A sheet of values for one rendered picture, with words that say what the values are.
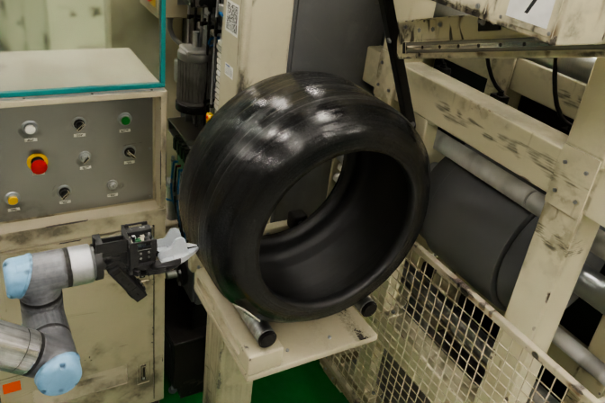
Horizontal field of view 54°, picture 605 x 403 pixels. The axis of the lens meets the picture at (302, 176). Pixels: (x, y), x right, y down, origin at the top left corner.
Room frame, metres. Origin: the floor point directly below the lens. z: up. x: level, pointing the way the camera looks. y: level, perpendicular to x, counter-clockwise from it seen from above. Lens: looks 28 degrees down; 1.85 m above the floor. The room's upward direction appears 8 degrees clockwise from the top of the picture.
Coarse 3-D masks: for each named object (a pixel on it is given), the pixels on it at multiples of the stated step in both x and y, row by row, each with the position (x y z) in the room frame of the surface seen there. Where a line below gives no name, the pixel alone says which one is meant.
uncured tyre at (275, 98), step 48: (240, 96) 1.17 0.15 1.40; (288, 96) 1.13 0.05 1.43; (336, 96) 1.12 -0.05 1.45; (240, 144) 1.03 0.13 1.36; (288, 144) 1.01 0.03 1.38; (336, 144) 1.04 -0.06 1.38; (384, 144) 1.10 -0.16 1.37; (192, 192) 1.06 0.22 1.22; (240, 192) 0.97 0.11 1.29; (336, 192) 1.39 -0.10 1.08; (384, 192) 1.36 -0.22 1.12; (192, 240) 1.05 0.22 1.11; (240, 240) 0.95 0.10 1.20; (288, 240) 1.31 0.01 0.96; (336, 240) 1.34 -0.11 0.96; (384, 240) 1.27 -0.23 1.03; (240, 288) 0.95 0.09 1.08; (288, 288) 1.18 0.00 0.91; (336, 288) 1.19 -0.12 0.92
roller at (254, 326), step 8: (240, 312) 1.08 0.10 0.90; (248, 320) 1.05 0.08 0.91; (256, 320) 1.04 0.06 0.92; (264, 320) 1.04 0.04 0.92; (248, 328) 1.04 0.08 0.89; (256, 328) 1.02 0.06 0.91; (264, 328) 1.01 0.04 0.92; (272, 328) 1.02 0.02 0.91; (256, 336) 1.00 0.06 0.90; (264, 336) 1.00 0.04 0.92; (272, 336) 1.00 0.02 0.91; (264, 344) 0.99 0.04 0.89; (272, 344) 1.01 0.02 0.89
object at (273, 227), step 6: (276, 222) 1.42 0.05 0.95; (282, 222) 1.42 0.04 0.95; (270, 228) 1.38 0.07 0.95; (276, 228) 1.39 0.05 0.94; (282, 228) 1.40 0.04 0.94; (264, 234) 1.37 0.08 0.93; (270, 234) 1.38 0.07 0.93; (192, 258) 1.26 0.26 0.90; (198, 258) 1.27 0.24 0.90; (192, 264) 1.26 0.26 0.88; (198, 264) 1.27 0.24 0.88; (192, 270) 1.26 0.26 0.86
